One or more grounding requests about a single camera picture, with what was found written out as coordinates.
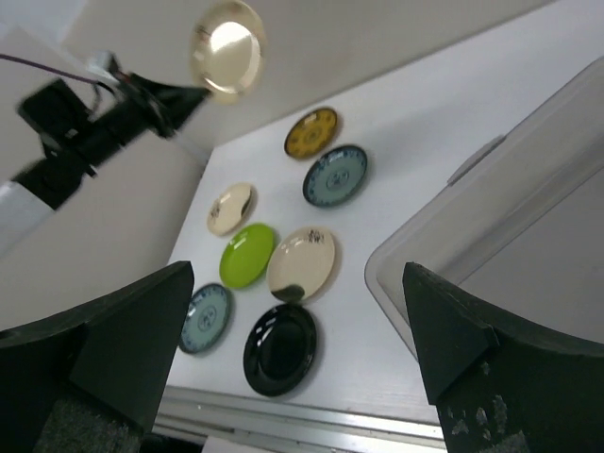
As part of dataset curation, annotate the yellow patterned plate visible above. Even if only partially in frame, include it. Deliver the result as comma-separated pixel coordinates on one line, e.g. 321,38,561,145
284,107,340,160

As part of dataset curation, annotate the lime green plate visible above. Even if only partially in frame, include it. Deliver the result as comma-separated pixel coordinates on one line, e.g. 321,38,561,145
219,223,276,289

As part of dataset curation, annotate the small cream plate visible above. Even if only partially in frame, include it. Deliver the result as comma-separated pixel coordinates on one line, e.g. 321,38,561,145
189,1,267,105

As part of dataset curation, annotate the black glossy plate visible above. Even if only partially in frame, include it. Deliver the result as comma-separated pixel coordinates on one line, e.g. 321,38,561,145
243,304,318,397

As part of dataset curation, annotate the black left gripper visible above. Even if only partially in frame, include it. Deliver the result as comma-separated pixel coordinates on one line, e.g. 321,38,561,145
75,70,210,151

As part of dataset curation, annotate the large blue patterned plate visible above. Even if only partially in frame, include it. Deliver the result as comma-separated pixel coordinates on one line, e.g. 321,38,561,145
302,144,369,209

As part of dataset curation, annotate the large cream plate dark patch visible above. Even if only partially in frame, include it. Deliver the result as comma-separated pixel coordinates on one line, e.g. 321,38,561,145
266,226,336,304

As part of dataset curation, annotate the aluminium table rail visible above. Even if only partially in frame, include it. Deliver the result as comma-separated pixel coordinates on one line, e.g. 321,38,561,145
157,386,445,450

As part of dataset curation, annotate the cream plate with dark patch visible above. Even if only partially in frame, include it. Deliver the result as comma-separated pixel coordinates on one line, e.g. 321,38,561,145
207,182,255,237

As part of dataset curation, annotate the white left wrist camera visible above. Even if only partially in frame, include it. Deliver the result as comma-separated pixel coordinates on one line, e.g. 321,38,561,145
86,50,121,83

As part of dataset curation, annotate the small blue patterned plate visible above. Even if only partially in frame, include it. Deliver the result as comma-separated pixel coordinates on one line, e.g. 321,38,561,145
178,283,233,355

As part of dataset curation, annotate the clear plastic bin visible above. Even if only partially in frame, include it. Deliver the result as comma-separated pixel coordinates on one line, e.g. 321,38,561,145
364,59,603,353

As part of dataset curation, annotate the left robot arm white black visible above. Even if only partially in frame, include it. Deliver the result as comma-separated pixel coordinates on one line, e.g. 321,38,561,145
1,73,211,253

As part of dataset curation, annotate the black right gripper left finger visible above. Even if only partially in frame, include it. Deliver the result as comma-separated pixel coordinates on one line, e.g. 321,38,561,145
1,261,194,452

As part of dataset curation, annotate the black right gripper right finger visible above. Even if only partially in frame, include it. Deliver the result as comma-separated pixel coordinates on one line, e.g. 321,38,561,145
402,262,603,452

